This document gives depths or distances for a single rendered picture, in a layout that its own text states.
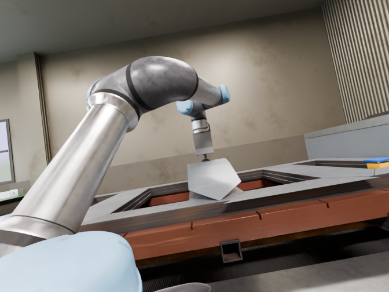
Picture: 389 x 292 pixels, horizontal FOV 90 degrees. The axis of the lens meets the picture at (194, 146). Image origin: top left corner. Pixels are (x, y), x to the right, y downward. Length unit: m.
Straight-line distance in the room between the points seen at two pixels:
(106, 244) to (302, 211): 0.50
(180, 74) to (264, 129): 3.03
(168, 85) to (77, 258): 0.35
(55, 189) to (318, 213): 0.58
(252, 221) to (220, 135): 2.76
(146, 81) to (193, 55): 3.24
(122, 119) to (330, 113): 3.71
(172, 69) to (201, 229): 0.40
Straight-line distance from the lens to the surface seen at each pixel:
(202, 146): 0.90
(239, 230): 0.56
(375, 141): 1.26
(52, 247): 0.24
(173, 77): 0.45
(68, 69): 4.23
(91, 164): 0.36
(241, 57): 3.72
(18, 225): 0.32
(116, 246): 0.20
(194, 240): 0.56
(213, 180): 0.70
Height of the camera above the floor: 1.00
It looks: 4 degrees up
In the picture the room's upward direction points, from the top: 9 degrees counter-clockwise
